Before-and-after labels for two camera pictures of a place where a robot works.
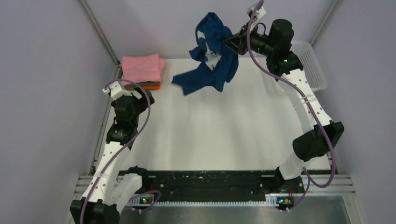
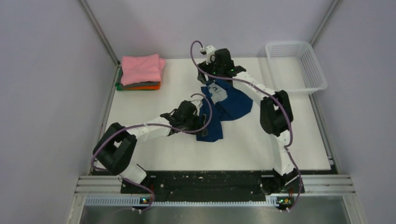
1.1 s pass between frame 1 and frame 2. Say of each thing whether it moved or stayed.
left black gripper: moved
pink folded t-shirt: stayed
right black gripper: moved
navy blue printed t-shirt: moved
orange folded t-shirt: stayed
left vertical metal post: stayed
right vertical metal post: stayed
